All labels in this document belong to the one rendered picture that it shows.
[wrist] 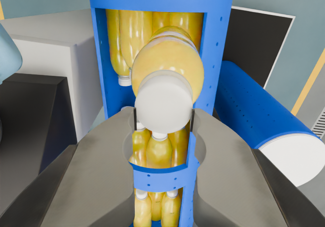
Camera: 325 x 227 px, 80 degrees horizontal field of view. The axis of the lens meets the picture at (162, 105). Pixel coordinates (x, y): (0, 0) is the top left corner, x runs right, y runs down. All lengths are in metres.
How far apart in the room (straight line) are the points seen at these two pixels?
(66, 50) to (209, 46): 0.29
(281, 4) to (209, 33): 1.43
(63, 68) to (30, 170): 0.21
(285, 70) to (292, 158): 1.18
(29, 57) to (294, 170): 0.90
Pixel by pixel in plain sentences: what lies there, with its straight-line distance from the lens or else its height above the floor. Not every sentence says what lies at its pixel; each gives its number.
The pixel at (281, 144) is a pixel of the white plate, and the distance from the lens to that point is 0.79.
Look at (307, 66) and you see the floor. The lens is 2.02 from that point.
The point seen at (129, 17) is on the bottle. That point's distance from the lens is 0.42.
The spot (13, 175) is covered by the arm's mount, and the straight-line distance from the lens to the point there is 0.45.
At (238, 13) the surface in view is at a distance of 1.49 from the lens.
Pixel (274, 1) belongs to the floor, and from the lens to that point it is 1.74.
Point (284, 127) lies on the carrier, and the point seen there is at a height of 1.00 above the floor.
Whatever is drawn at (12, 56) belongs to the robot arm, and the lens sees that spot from 0.29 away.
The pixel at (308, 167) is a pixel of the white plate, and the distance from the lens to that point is 0.92.
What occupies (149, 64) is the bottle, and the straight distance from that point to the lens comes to 0.15.
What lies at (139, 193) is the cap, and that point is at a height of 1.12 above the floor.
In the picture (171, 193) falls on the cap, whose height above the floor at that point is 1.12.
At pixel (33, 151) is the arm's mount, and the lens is 0.43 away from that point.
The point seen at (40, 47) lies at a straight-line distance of 0.48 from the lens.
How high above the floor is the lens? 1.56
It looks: 62 degrees down
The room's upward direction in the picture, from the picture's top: 180 degrees clockwise
